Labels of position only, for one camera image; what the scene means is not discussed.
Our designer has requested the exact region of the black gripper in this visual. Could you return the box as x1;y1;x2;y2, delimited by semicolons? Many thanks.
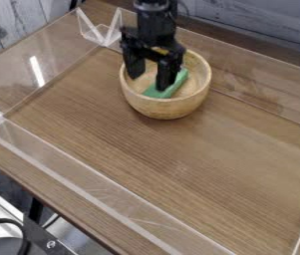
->
121;0;186;92

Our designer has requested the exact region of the green rectangular block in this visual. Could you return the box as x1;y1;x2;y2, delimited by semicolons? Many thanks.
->
143;67;191;100

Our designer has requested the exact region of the brown wooden bowl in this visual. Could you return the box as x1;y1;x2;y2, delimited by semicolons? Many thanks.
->
120;50;212;120

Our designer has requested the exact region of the black table leg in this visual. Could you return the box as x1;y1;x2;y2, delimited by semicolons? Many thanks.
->
29;198;45;224

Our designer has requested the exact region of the clear acrylic tray enclosure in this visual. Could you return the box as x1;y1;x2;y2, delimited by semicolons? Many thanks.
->
0;2;300;255

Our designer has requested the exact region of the black metal bracket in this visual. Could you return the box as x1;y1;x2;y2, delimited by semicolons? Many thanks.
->
24;217;79;255

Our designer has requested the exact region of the black cable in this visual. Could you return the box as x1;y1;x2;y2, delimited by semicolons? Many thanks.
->
0;217;30;255

